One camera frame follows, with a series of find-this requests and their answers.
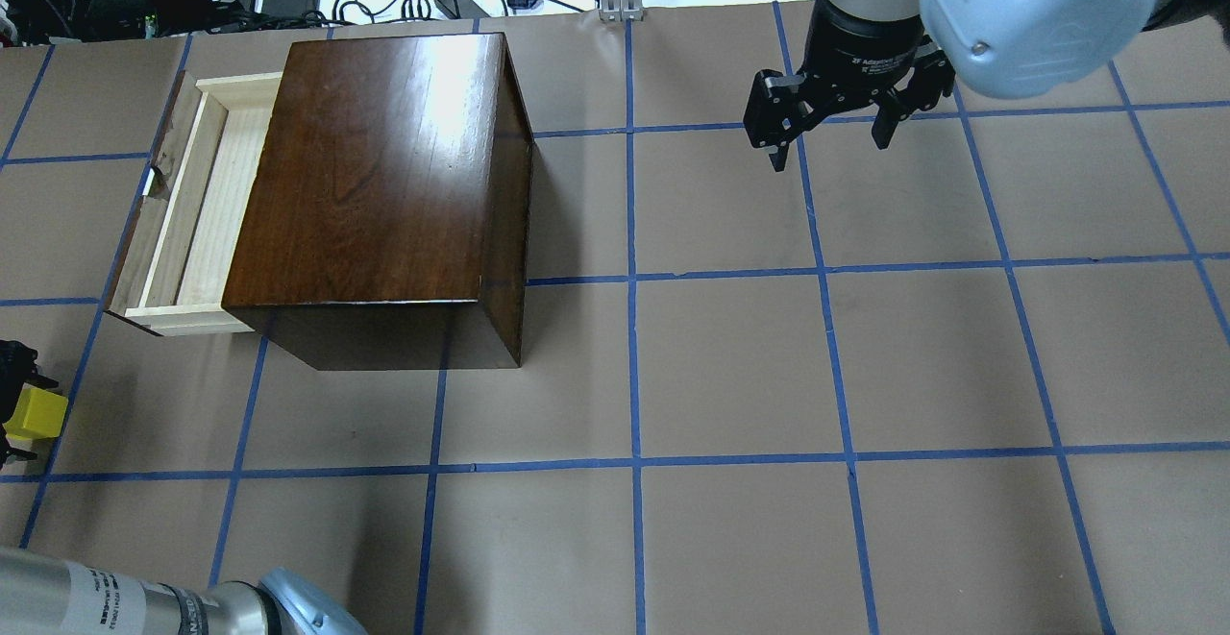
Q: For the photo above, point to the black power adapter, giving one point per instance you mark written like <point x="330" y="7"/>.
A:
<point x="460" y="9"/>

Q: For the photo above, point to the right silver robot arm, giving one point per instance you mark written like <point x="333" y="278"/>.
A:
<point x="1009" y="49"/>

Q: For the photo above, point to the dark wooden cabinet box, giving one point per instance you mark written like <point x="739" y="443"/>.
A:
<point x="387" y="226"/>

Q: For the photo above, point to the light wood drawer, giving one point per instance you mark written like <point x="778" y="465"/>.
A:
<point x="176" y="256"/>

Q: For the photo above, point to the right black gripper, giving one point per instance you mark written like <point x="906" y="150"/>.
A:
<point x="860" y="57"/>

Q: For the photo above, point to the yellow cube block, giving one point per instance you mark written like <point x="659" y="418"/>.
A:
<point x="39" y="415"/>

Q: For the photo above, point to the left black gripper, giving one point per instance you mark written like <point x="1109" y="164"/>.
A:
<point x="14" y="366"/>

